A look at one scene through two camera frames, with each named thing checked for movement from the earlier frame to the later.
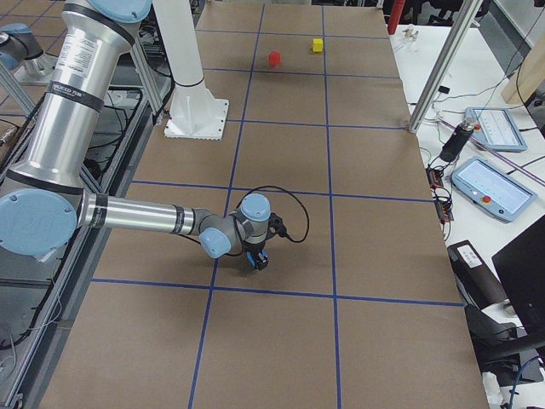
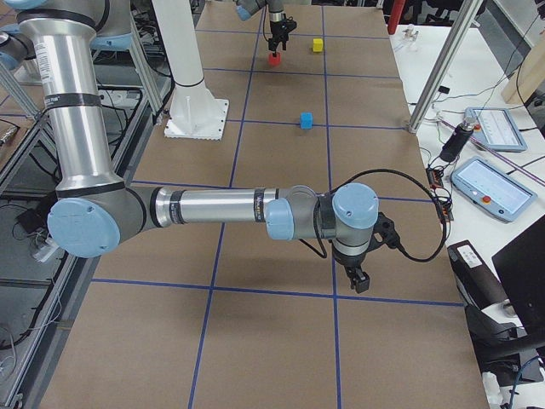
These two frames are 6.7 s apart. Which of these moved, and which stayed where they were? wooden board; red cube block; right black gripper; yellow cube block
Moved: right black gripper
Stayed: wooden board; red cube block; yellow cube block
